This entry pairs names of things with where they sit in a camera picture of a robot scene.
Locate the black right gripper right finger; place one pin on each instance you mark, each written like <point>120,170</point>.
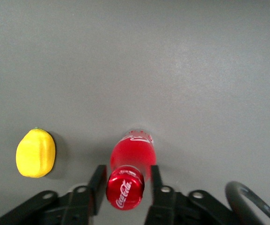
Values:
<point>158,199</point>

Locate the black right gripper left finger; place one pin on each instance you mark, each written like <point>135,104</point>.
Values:
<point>97,187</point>

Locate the red coke bottle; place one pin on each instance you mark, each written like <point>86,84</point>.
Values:
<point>132,154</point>

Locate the yellow toy lemon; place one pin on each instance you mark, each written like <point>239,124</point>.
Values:
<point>35,154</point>

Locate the dark grey table cover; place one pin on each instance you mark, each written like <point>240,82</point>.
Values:
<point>148,70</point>

